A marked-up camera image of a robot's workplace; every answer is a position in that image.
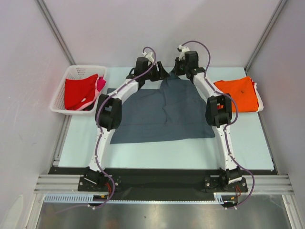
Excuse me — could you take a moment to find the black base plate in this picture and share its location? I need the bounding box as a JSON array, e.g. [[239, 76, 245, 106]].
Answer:
[[48, 167, 277, 199]]

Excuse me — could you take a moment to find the white cable duct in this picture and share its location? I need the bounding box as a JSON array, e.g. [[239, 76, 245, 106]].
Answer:
[[44, 193, 238, 206]]

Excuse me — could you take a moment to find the aluminium frame rail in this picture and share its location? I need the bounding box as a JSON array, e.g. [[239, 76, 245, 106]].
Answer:
[[34, 175, 81, 193]]

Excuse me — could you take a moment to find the right aluminium corner post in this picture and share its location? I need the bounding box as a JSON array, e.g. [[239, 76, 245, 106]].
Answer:
[[244, 0, 289, 74]]

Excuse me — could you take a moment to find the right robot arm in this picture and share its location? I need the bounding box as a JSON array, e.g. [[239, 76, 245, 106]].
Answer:
[[173, 46, 242, 191]]

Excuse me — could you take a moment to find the white folded t shirt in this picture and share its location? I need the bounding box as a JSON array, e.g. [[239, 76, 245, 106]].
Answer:
[[254, 83, 264, 113]]

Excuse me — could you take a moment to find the pink shirt in basket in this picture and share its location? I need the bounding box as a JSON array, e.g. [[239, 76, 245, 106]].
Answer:
[[82, 76, 106, 111]]

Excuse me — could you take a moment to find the aluminium corner post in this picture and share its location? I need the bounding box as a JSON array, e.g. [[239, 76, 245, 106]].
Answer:
[[35, 0, 76, 65], [244, 0, 289, 74]]

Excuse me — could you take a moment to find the grey blue t shirt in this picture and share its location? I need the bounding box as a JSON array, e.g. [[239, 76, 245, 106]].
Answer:
[[111, 73, 215, 144]]

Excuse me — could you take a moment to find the orange folded t shirt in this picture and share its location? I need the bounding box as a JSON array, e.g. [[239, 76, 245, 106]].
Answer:
[[214, 76, 258, 113]]

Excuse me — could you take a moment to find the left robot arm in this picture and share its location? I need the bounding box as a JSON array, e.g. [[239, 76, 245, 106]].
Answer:
[[80, 57, 169, 191]]

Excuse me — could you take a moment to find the red shirt in basket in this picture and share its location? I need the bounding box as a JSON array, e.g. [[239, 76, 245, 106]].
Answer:
[[64, 74, 99, 111]]

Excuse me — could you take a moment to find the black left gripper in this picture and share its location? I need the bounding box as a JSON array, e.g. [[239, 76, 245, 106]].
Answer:
[[143, 62, 169, 82]]

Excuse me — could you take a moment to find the left aluminium corner post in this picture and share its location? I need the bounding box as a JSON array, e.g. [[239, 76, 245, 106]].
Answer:
[[35, 0, 76, 65]]

